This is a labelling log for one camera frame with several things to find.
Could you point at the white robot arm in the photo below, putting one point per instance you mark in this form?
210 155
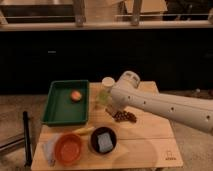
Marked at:
193 112

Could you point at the green plastic tray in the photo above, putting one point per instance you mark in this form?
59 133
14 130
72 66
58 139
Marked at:
60 109

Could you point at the pile of brown nuts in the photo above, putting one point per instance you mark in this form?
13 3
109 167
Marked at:
122 116

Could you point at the yellow banana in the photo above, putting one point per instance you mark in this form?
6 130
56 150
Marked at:
83 131

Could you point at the black bowl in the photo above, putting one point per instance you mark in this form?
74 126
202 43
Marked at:
94 138

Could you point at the blue grey sponge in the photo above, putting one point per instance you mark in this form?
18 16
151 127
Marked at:
105 143

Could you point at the orange bowl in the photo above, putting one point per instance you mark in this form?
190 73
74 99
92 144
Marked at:
68 149

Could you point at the black pole stand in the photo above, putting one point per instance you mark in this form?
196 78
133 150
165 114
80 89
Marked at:
27 140

